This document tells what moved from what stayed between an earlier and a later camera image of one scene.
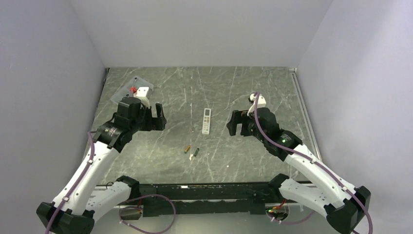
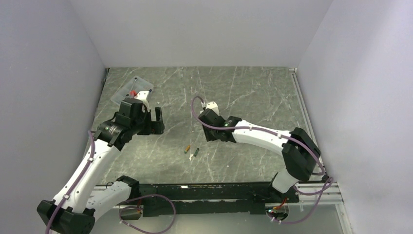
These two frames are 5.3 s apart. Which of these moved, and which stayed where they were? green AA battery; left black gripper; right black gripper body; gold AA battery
Moved: right black gripper body
Stayed: gold AA battery; left black gripper; green AA battery
